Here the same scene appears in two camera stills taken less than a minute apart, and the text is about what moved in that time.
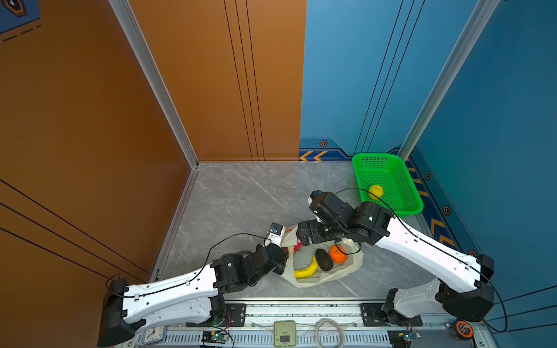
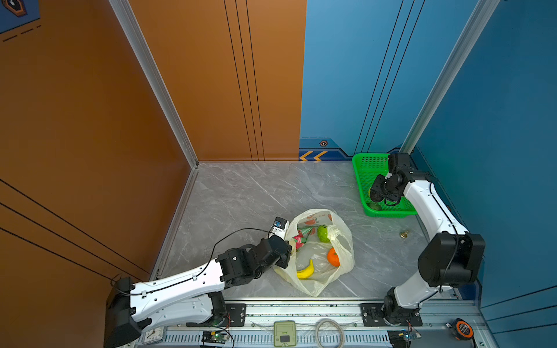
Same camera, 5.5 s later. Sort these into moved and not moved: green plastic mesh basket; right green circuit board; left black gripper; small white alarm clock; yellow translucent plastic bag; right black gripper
Moved: right black gripper; yellow translucent plastic bag
Not moved: left black gripper; right green circuit board; green plastic mesh basket; small white alarm clock
